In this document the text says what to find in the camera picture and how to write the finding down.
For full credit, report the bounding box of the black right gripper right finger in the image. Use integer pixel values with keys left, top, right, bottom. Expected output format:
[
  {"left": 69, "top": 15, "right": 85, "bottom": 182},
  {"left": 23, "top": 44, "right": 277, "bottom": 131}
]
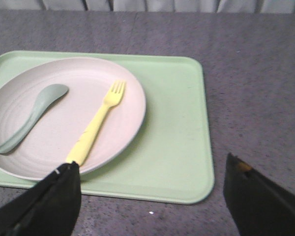
[{"left": 223, "top": 153, "right": 295, "bottom": 236}]

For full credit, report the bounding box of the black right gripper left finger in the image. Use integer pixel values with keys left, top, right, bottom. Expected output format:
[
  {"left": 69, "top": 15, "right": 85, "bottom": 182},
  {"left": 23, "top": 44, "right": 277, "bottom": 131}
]
[{"left": 0, "top": 162, "right": 81, "bottom": 236}]

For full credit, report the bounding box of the beige round plate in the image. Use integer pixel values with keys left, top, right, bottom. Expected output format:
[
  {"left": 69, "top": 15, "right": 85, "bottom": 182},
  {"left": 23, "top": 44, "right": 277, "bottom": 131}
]
[{"left": 0, "top": 58, "right": 146, "bottom": 180}]

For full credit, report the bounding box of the yellow plastic fork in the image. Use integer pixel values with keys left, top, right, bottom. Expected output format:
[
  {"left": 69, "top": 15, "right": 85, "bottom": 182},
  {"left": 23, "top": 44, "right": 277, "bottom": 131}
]
[{"left": 66, "top": 80, "right": 126, "bottom": 166}]

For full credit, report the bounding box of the light green tray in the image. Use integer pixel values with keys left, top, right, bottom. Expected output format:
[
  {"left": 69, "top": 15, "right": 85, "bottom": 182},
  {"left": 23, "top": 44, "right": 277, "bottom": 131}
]
[{"left": 0, "top": 51, "right": 214, "bottom": 204}]

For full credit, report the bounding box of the green plastic spoon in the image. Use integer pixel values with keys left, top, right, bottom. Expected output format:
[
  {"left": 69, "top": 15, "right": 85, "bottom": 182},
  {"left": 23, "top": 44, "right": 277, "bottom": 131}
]
[{"left": 0, "top": 84, "right": 69, "bottom": 154}]

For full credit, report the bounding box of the white curtain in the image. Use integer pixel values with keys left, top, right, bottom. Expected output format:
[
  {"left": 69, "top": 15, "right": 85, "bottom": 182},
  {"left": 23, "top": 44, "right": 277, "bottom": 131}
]
[{"left": 38, "top": 0, "right": 295, "bottom": 14}]

